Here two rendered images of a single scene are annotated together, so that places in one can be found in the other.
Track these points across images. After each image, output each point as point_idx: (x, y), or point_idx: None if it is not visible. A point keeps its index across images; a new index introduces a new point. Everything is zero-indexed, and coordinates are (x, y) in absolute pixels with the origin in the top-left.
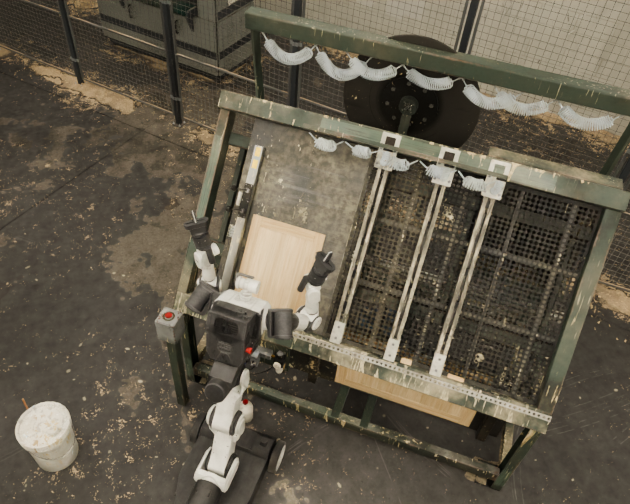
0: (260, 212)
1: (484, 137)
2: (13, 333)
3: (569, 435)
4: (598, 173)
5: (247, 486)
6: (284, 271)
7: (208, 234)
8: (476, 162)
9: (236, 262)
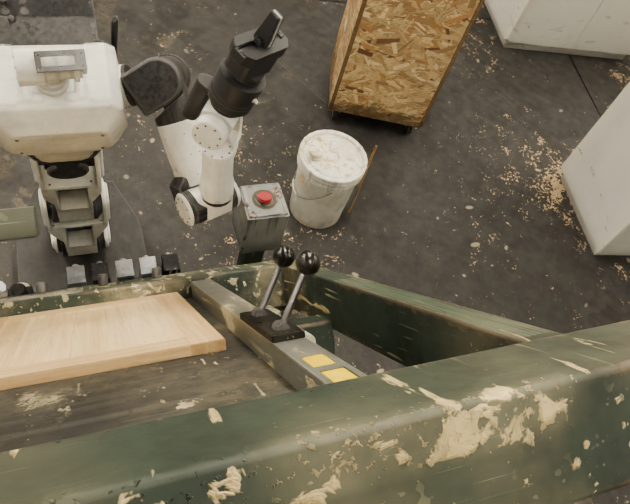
0: (209, 356)
1: None
2: (526, 299)
3: None
4: None
5: (30, 249)
6: (58, 335)
7: (222, 76)
8: None
9: (212, 314)
